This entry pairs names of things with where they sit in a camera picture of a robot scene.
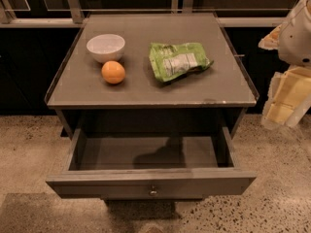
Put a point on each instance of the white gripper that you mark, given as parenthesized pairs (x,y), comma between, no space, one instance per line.
(296,41)

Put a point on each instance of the grey top drawer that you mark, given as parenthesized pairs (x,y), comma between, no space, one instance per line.
(151,167)

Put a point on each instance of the grey drawer cabinet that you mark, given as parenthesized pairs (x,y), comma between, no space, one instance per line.
(199,104)

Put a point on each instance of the green snack bag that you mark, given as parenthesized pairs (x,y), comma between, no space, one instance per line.
(170,62)

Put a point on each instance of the orange fruit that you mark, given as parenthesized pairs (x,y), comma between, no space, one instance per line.
(113,72)

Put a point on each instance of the white ceramic bowl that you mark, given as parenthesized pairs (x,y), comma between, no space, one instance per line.
(106,47)

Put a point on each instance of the metal railing frame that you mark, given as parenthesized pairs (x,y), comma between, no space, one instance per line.
(76,11)

